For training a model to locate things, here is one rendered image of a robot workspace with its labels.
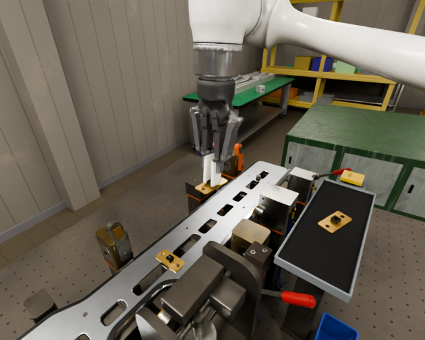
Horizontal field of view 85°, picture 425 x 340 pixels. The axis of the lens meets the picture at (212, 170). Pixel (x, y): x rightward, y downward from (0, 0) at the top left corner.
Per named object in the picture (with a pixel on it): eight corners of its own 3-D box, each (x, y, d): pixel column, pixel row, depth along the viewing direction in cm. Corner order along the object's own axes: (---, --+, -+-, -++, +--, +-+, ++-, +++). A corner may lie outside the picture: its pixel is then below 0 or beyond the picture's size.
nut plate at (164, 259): (154, 257, 66) (154, 254, 65) (164, 248, 68) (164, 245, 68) (176, 272, 61) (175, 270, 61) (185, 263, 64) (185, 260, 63)
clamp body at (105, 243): (127, 285, 91) (107, 216, 74) (147, 303, 85) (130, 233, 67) (112, 297, 87) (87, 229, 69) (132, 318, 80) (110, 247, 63)
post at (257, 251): (243, 324, 78) (254, 239, 58) (257, 334, 76) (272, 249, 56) (235, 337, 75) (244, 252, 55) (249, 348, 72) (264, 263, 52)
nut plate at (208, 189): (216, 176, 60) (217, 172, 60) (228, 181, 58) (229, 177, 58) (193, 188, 55) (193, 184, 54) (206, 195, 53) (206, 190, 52)
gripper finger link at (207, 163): (206, 157, 52) (204, 156, 53) (205, 183, 56) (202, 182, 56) (214, 153, 54) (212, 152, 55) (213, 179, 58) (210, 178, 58)
